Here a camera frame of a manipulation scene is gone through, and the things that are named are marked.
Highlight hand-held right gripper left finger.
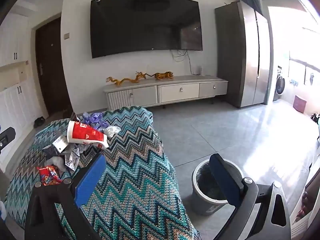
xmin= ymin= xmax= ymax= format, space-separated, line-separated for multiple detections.
xmin=25 ymin=153 xmax=108 ymax=240

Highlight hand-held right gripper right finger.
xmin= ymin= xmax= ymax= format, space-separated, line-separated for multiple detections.
xmin=209 ymin=153 xmax=292 ymax=240

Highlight white printed wrapper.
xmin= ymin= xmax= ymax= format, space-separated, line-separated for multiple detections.
xmin=64 ymin=148 xmax=81 ymax=172

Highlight grey trash bin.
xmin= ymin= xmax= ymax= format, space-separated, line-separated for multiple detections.
xmin=192 ymin=159 xmax=244 ymax=216

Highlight red snack packet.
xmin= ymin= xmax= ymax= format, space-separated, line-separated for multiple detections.
xmin=37 ymin=165 xmax=62 ymax=186

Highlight red paper cup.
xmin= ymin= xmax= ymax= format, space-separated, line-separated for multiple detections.
xmin=67 ymin=120 xmax=110 ymax=149

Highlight zigzag knitted blanket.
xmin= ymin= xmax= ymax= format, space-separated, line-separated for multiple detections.
xmin=5 ymin=106 xmax=202 ymax=240

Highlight dark brown door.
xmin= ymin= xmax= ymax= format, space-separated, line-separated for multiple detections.
xmin=35 ymin=17 xmax=73 ymax=117

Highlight white television cabinet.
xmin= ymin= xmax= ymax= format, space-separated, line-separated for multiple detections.
xmin=103 ymin=76 xmax=229 ymax=110

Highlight golden dragon figurine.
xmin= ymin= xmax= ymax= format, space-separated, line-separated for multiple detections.
xmin=106 ymin=72 xmax=148 ymax=86

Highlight washing machine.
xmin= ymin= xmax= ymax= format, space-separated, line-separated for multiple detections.
xmin=272 ymin=65 xmax=286 ymax=102

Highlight golden tiger figurine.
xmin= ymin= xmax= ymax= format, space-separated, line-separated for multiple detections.
xmin=146 ymin=71 xmax=174 ymax=81

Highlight silver refrigerator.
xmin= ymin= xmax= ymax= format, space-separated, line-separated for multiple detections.
xmin=215 ymin=0 xmax=272 ymax=108

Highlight grey curtain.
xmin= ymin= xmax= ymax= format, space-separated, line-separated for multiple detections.
xmin=240 ymin=0 xmax=263 ymax=15

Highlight white wall cabinets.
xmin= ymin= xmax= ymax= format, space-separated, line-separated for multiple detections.
xmin=0 ymin=12 xmax=49 ymax=165

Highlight television cables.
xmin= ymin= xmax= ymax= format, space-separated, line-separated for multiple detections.
xmin=170 ymin=49 xmax=198 ymax=75

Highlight black wall television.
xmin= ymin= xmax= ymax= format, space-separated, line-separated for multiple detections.
xmin=89 ymin=0 xmax=203 ymax=59

